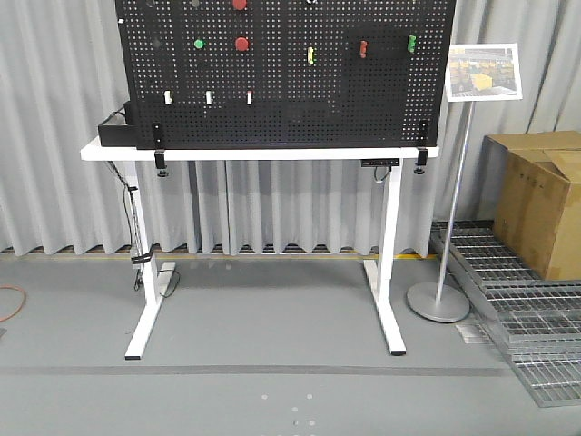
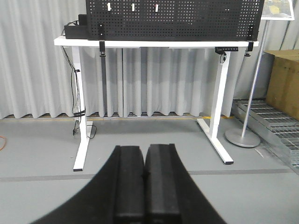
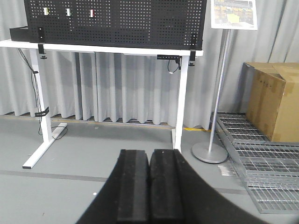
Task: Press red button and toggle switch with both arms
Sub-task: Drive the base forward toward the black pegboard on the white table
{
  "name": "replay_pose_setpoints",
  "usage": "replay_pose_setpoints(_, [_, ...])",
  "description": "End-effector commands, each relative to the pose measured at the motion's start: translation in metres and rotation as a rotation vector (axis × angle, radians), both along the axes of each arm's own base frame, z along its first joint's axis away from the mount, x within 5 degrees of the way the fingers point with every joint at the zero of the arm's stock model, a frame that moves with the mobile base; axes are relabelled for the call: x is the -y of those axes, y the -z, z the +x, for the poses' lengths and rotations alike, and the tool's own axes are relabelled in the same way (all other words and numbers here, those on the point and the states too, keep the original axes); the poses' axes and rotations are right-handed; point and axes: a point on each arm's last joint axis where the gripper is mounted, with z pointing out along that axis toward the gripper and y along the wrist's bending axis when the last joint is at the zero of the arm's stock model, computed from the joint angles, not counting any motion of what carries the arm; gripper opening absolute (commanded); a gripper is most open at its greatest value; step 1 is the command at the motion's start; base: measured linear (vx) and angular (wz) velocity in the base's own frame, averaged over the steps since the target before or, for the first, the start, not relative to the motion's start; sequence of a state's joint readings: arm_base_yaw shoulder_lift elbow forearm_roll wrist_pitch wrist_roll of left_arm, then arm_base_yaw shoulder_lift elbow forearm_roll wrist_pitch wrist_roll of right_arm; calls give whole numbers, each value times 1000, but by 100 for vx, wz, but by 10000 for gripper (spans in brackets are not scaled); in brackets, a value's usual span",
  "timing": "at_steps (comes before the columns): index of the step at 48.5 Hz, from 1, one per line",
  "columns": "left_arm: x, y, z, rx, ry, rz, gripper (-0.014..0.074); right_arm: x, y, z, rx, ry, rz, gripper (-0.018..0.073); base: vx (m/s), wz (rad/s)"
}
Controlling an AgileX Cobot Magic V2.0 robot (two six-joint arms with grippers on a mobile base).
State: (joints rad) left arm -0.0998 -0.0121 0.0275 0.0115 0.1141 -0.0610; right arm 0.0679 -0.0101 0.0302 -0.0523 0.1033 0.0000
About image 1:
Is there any lower red push button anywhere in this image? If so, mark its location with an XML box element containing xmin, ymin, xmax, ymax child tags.
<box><xmin>235</xmin><ymin>36</ymin><xmax>250</xmax><ymax>52</ymax></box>

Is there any red push button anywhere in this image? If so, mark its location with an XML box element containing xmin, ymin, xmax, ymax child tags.
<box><xmin>235</xmin><ymin>36</ymin><xmax>250</xmax><ymax>52</ymax></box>
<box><xmin>231</xmin><ymin>0</ymin><xmax>248</xmax><ymax>11</ymax></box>

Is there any upper red push button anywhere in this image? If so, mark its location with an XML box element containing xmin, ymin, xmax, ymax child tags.
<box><xmin>231</xmin><ymin>0</ymin><xmax>248</xmax><ymax>11</ymax></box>

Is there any desk height control panel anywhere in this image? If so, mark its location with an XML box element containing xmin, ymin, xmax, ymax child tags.
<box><xmin>360</xmin><ymin>158</ymin><xmax>399</xmax><ymax>168</ymax></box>

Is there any white height-adjustable desk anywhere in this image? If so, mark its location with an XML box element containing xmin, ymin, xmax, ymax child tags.
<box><xmin>80</xmin><ymin>137</ymin><xmax>440</xmax><ymax>361</ymax></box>

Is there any right black board clamp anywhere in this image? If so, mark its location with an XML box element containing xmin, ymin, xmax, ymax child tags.
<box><xmin>414</xmin><ymin>121</ymin><xmax>428</xmax><ymax>175</ymax></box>

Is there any black board clamp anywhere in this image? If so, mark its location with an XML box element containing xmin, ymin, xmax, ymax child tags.
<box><xmin>414</xmin><ymin>121</ymin><xmax>428</xmax><ymax>175</ymax></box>
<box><xmin>152</xmin><ymin>123</ymin><xmax>169</xmax><ymax>178</ymax></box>

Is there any left black board clamp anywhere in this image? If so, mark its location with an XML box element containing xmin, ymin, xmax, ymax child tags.
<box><xmin>152</xmin><ymin>123</ymin><xmax>169</xmax><ymax>178</ymax></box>

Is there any silver sign stand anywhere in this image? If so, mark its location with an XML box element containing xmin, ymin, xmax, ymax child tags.
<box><xmin>406</xmin><ymin>101</ymin><xmax>476</xmax><ymax>323</ymax></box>

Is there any black perforated pegboard panel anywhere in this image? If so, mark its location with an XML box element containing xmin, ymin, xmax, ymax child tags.
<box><xmin>115</xmin><ymin>1</ymin><xmax>456</xmax><ymax>150</ymax></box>

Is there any black electronics box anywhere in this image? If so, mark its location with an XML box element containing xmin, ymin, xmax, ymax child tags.
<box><xmin>97</xmin><ymin>101</ymin><xmax>137</xmax><ymax>147</ymax></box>

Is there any printed photo sign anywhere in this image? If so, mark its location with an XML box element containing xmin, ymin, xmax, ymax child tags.
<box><xmin>445</xmin><ymin>43</ymin><xmax>523</xmax><ymax>102</ymax></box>

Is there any brown cardboard box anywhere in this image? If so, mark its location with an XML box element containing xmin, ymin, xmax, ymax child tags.
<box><xmin>485</xmin><ymin>131</ymin><xmax>580</xmax><ymax>281</ymax></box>

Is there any metal floor grating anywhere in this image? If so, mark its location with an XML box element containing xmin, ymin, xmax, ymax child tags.
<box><xmin>430</xmin><ymin>222</ymin><xmax>580</xmax><ymax>407</ymax></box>

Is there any grey curtain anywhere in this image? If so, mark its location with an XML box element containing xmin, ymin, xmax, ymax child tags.
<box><xmin>1</xmin><ymin>1</ymin><xmax>580</xmax><ymax>255</ymax></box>

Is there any black cable bundle on leg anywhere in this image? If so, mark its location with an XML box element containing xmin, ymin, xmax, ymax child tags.
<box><xmin>106</xmin><ymin>159</ymin><xmax>181</xmax><ymax>300</ymax></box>

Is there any white yellow rocker switch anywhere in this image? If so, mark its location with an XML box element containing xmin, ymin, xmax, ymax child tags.
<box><xmin>163</xmin><ymin>90</ymin><xmax>173</xmax><ymax>105</ymax></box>

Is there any red toggle switch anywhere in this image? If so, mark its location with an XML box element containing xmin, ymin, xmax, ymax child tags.
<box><xmin>359</xmin><ymin>40</ymin><xmax>368</xmax><ymax>59</ymax></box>

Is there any green toggle switch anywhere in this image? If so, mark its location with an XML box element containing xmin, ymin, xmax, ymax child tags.
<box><xmin>408</xmin><ymin>35</ymin><xmax>417</xmax><ymax>54</ymax></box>

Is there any orange cable on floor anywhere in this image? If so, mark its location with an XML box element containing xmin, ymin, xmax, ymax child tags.
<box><xmin>0</xmin><ymin>284</ymin><xmax>27</xmax><ymax>324</ymax></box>

